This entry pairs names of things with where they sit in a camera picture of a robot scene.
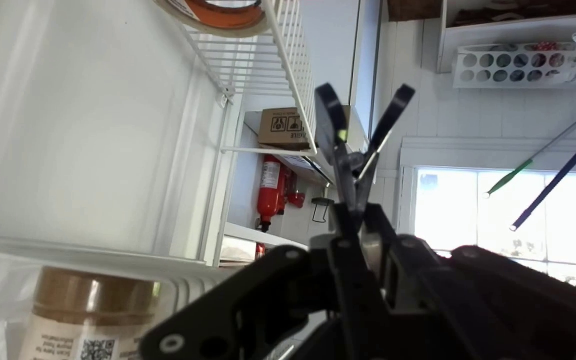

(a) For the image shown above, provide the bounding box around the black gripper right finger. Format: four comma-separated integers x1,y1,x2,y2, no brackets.
366,204,576,360

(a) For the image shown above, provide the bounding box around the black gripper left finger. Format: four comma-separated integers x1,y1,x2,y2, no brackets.
138,234,389,360

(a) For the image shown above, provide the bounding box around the red fire extinguisher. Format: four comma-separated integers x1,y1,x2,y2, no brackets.
255,155,306,232

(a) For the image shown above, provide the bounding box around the green stick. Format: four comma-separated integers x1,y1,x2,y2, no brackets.
486,121,576,197

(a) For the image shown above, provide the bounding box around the blue stick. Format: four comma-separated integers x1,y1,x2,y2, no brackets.
509,153,576,232

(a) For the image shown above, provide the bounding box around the brown cardboard box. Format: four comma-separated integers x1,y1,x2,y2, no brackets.
255,105,353,151

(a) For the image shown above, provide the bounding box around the spice jar brown lid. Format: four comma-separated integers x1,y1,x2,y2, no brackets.
13,265,162,360

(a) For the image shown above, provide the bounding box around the white plastic holed basket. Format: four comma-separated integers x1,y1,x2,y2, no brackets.
451,43,576,88

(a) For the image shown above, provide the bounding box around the white wire door rack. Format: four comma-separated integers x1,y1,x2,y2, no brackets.
0,0,384,316

